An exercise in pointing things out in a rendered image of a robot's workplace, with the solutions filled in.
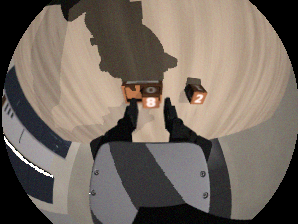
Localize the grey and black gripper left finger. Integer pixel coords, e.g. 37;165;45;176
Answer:
90;98;139;160

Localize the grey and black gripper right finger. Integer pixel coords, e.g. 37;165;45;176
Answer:
163;97;212;163

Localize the brown rectangular tray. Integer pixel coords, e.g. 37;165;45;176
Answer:
121;80;163;104

